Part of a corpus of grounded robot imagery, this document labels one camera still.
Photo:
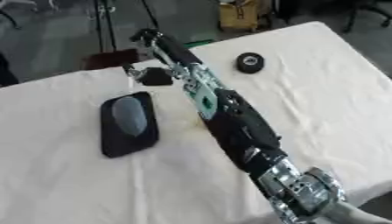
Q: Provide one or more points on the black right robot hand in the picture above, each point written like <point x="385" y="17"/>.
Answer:
<point x="173" y="49"/>

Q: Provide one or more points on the silver and black right robot arm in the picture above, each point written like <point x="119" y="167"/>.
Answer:
<point x="244" y="128"/>

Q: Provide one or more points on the green flat object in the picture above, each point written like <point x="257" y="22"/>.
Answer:
<point x="199" y="43"/>

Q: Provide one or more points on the black tripod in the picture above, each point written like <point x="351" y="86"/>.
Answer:
<point x="105" y="26"/>

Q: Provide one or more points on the yellow bag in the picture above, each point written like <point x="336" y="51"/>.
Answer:
<point x="240" y="14"/>

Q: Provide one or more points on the black tape roll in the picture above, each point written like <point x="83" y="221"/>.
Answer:
<point x="250" y="62"/>

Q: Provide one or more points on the grey oval object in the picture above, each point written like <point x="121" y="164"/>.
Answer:
<point x="128" y="116"/>

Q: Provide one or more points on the black rectangular tray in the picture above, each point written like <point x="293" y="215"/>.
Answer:
<point x="143" y="140"/>

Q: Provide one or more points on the black office chair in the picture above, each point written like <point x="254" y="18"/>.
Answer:
<point x="367" y="11"/>

